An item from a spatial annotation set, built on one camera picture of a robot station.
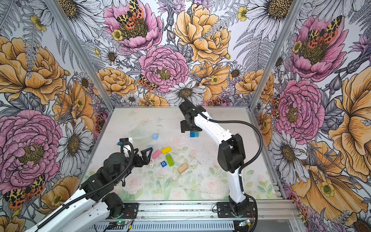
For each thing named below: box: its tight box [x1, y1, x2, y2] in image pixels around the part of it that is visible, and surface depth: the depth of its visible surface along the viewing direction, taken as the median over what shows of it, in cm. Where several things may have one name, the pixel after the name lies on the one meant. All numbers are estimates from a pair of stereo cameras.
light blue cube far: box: [152, 133, 159, 140], surface depth 104 cm
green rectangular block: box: [165, 154, 175, 167], surface depth 93 cm
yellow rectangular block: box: [161, 145, 173, 155], surface depth 99 cm
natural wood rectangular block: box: [177, 163, 189, 174], surface depth 90 cm
